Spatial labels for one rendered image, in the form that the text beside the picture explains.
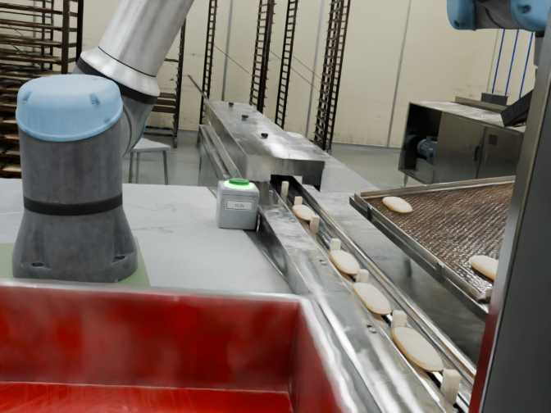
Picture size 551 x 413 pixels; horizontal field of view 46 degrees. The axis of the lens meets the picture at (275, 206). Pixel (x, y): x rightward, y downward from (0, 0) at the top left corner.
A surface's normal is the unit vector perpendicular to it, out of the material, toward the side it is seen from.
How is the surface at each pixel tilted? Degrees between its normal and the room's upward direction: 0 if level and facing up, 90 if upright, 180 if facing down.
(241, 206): 90
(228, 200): 90
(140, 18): 92
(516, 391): 90
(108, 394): 0
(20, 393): 0
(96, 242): 72
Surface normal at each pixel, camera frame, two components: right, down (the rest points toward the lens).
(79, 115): 0.42, 0.23
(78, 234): 0.33, -0.02
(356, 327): 0.11, -0.97
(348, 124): 0.18, 0.25
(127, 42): -0.07, 0.22
